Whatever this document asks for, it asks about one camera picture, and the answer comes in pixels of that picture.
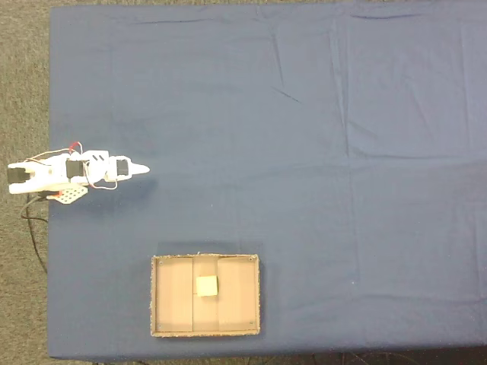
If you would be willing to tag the yellow foam block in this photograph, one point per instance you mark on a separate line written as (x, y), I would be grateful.
(207, 286)

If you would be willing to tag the shallow cardboard box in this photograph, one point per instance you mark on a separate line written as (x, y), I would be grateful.
(179, 296)

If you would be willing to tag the blue cloth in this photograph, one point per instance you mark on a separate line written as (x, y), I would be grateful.
(285, 152)

